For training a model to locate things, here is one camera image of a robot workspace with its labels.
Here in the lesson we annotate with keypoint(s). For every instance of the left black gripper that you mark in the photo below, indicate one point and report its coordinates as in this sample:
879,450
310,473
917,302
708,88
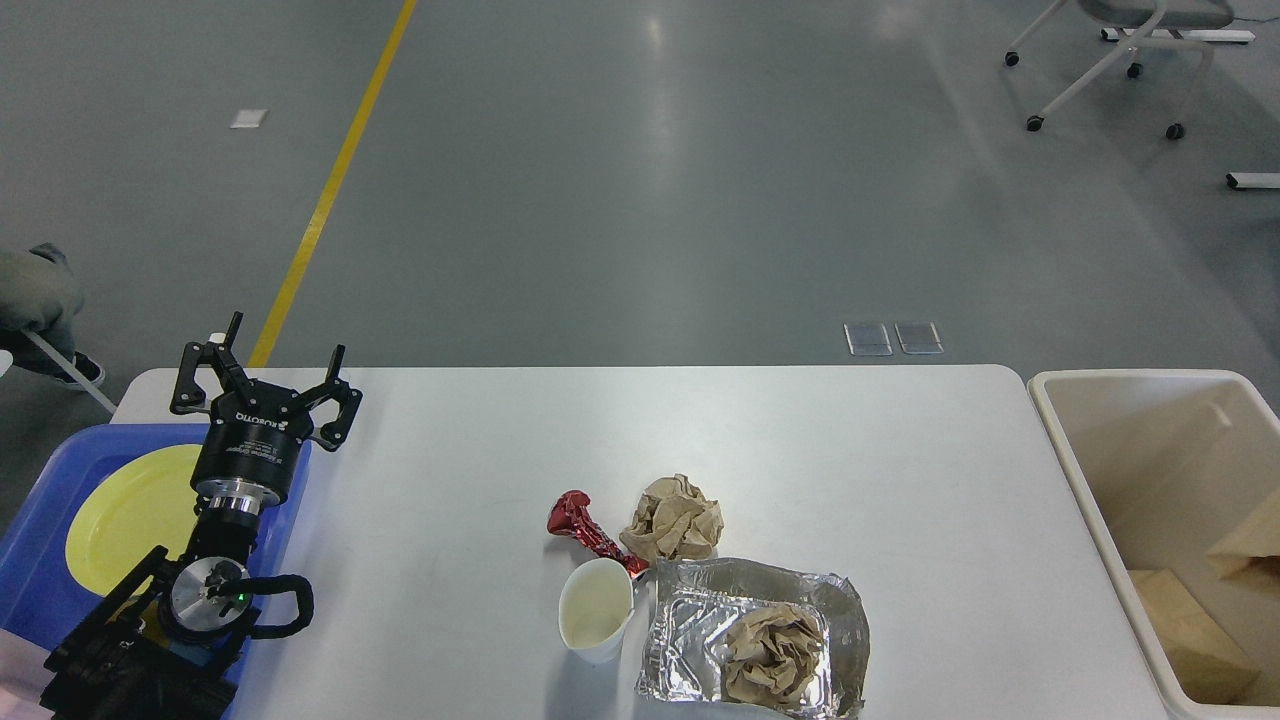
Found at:
250,450

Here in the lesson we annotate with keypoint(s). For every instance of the yellow plastic plate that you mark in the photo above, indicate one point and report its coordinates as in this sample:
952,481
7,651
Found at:
146,502

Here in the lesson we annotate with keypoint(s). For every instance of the brown paper ball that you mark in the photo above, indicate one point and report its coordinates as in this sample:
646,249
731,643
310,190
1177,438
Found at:
674,520

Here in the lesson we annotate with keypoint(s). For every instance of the aluminium foil tray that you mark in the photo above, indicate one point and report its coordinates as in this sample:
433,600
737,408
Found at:
697,601

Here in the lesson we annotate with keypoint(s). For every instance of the paper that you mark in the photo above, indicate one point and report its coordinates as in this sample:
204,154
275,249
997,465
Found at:
772,656

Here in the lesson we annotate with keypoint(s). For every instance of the large brown paper bag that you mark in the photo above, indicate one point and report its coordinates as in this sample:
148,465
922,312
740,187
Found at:
1249,553

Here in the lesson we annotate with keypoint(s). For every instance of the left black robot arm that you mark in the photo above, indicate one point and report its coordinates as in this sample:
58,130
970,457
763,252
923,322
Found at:
162,642

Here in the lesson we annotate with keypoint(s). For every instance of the black white sneaker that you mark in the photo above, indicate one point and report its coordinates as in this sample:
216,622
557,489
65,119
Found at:
88,368

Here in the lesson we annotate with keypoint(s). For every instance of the person leg in jeans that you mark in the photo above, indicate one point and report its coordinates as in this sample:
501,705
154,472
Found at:
39,294

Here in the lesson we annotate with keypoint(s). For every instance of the blue plastic tray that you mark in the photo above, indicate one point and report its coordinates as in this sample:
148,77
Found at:
42,603

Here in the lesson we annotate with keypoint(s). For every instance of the red foil wrapper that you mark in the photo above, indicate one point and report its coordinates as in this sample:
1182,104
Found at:
570,517

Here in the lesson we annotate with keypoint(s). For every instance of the white paper cup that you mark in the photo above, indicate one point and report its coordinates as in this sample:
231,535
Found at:
594,608

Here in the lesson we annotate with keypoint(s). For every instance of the left floor outlet plate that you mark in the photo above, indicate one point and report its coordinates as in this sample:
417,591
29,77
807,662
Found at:
868,339

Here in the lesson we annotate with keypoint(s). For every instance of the floor outlet plate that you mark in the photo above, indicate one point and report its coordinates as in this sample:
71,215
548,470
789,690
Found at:
868,339
919,338

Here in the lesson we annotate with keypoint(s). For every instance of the right floor outlet plate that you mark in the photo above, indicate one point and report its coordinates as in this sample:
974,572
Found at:
919,338

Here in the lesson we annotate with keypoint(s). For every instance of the white plastic bin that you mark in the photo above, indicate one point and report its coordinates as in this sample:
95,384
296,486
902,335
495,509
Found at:
1163,463

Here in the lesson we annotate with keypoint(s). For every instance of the office chair with castors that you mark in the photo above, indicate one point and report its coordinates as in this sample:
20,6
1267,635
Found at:
1142,25

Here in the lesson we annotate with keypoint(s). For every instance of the white bar on floor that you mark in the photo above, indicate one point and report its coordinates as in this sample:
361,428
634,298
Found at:
1244,181

